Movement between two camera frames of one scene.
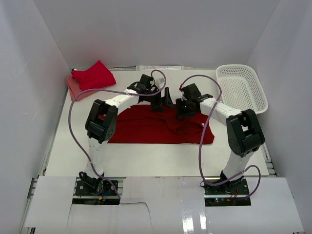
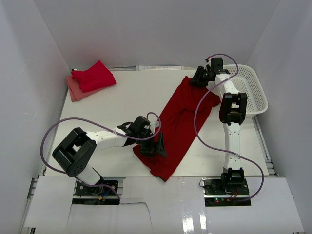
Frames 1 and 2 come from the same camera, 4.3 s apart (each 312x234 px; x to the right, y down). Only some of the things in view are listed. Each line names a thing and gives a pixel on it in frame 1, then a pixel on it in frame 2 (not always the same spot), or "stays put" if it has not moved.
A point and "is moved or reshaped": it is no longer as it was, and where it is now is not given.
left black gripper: x=158 y=99 -> x=151 y=146
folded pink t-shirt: x=73 y=85 stays put
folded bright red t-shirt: x=96 y=76 stays put
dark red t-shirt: x=139 y=124 is moved or reshaped
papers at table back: x=151 y=68 stays put
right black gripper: x=185 y=108 -> x=198 y=78
